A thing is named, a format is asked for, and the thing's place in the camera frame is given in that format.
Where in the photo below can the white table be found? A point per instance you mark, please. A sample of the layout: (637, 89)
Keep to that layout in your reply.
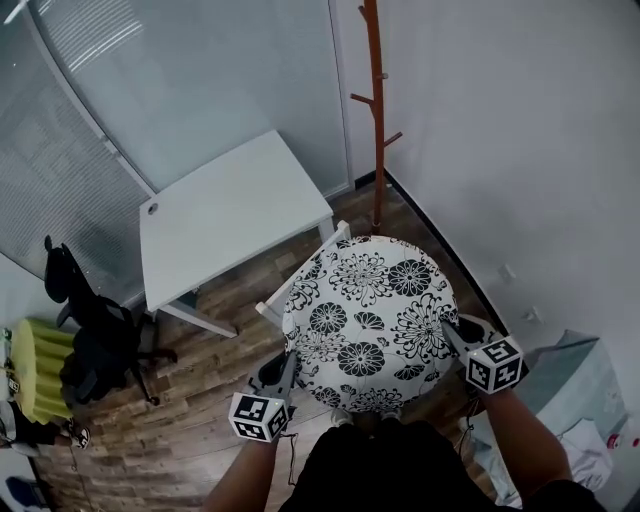
(225, 215)

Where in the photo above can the black white patterned shoe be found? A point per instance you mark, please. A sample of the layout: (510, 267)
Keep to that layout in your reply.
(79, 436)

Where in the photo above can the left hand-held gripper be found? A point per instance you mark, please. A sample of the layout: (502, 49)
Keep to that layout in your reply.
(257, 412)

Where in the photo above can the person's left forearm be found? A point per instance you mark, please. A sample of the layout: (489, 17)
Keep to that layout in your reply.
(240, 475)

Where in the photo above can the person's black clothing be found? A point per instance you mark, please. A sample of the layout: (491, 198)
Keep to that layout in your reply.
(390, 470)

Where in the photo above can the black office chair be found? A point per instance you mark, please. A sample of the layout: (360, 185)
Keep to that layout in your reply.
(100, 325)

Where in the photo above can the person's right forearm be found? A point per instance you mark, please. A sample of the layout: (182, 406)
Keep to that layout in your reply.
(525, 440)

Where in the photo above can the yellow-green ribbed stool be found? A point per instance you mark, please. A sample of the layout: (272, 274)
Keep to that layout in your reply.
(42, 365)

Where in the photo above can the person's grey shoes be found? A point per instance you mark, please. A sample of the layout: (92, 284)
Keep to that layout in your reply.
(341, 416)

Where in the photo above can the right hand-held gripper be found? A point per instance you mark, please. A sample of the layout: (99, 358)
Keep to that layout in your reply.
(495, 367)

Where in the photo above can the white wooden chair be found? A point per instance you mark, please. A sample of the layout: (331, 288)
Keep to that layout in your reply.
(280, 295)

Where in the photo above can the black white floral round cushion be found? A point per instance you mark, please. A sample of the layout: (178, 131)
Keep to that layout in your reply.
(371, 320)

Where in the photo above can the orange wooden coat rack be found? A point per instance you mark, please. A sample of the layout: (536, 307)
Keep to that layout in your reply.
(378, 100)

